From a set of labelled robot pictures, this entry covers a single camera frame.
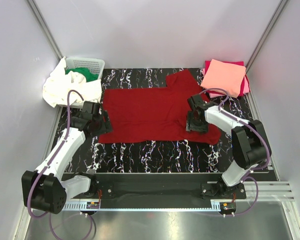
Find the folded pink t shirt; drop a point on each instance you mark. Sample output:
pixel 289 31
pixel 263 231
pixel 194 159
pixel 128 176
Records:
pixel 245 86

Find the folded crimson t shirt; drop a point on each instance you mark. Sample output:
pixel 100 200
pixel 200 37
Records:
pixel 208 62

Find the right corner aluminium post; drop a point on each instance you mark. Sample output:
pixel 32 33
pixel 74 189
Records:
pixel 266 33

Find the white plastic laundry basket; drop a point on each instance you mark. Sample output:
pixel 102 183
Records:
pixel 85 91

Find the white slotted cable duct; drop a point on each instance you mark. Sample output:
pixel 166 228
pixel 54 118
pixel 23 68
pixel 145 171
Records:
pixel 108 205

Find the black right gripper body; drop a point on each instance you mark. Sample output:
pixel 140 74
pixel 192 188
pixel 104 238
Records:
pixel 196 125

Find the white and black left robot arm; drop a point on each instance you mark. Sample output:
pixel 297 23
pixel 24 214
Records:
pixel 44 189

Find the dark red t shirt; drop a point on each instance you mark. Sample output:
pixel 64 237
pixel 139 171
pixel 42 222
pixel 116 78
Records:
pixel 154 114

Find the left corner aluminium post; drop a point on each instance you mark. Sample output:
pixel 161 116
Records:
pixel 44 28

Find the white t shirt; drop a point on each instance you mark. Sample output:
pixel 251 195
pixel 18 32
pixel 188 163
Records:
pixel 53 90

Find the green t shirt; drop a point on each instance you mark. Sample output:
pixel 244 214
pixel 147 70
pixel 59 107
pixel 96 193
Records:
pixel 81 73

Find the right orange connector board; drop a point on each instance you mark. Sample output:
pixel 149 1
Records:
pixel 229 206

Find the folded salmon t shirt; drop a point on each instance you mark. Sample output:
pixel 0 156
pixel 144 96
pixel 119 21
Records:
pixel 224 75

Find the orange connector board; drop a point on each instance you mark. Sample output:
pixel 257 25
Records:
pixel 93 205
pixel 229 206

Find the corner aluminium post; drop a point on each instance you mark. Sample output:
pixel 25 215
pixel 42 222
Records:
pixel 44 28
pixel 266 33

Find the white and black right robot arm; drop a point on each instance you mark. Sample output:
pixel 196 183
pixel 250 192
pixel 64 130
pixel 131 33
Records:
pixel 250 146

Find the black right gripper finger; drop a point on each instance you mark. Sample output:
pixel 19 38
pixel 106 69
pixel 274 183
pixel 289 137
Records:
pixel 189 120
pixel 203 129

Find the left orange connector board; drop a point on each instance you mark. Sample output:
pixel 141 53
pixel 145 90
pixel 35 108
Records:
pixel 93 205

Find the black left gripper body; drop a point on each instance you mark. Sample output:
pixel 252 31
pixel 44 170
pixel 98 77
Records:
pixel 105 122

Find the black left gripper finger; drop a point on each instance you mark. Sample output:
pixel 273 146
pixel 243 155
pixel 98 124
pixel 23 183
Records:
pixel 107 123
pixel 99 132

